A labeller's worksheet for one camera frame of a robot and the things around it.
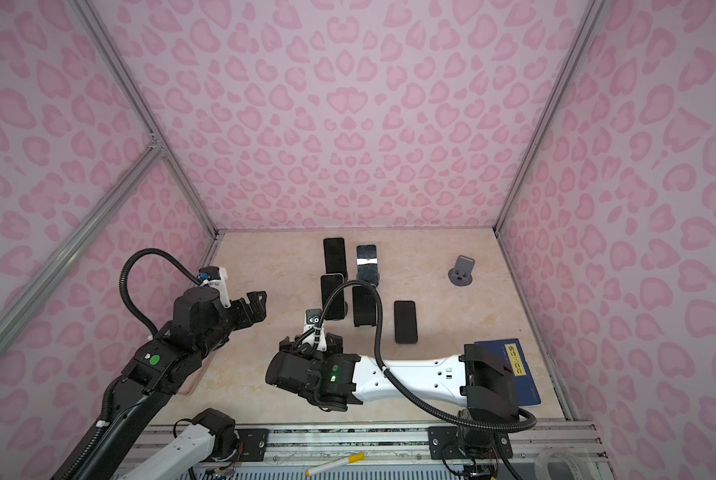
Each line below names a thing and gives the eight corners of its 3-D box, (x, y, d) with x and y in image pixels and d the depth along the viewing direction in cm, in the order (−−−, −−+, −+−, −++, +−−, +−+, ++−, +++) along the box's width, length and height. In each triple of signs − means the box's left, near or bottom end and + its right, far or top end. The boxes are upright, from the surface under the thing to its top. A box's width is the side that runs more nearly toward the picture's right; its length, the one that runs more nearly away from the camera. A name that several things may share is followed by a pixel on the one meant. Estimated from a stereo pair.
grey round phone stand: (450, 286, 105) (455, 271, 99) (446, 270, 110) (451, 255, 103) (470, 285, 105) (477, 271, 99) (466, 270, 110) (472, 255, 103)
